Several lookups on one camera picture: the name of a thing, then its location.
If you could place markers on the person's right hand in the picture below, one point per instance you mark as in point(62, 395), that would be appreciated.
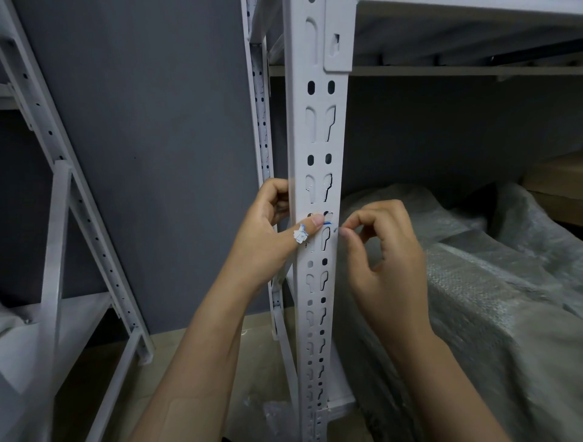
point(401, 282)

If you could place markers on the person's left hand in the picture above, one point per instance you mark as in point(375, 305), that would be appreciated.
point(264, 250)

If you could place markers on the torn blue-edged label piece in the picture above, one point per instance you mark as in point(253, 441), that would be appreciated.
point(300, 234)

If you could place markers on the white perforated shelf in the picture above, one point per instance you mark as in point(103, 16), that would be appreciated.
point(296, 136)

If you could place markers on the person's left forearm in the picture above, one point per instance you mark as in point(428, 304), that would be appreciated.
point(200, 369)

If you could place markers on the person's grey clothing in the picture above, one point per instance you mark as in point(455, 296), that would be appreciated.
point(501, 328)

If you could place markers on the clear plastic wrap piece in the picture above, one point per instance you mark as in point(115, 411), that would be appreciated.
point(264, 423)

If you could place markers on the plain brown cardboard box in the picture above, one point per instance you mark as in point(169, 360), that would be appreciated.
point(558, 186)

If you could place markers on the white metal shelving rack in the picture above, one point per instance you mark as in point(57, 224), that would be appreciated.
point(455, 27)

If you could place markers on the white-grey cloth bundle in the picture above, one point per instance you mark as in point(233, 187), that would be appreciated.
point(9, 321)

